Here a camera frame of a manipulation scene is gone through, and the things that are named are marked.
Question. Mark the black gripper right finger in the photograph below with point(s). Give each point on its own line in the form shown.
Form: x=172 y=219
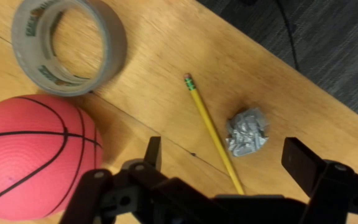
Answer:
x=301 y=162

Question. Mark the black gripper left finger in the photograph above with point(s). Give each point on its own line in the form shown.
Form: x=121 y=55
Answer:
x=154 y=150

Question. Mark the red toy basketball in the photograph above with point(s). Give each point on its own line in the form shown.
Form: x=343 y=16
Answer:
x=25 y=157

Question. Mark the crumpled grey tape ball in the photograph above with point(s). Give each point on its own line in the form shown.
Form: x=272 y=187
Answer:
x=248 y=132

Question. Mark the yellow pencil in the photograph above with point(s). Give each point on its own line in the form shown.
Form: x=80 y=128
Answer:
x=211 y=128

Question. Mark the grey duct tape roll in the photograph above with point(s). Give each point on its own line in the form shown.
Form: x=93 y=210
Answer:
x=114 y=45

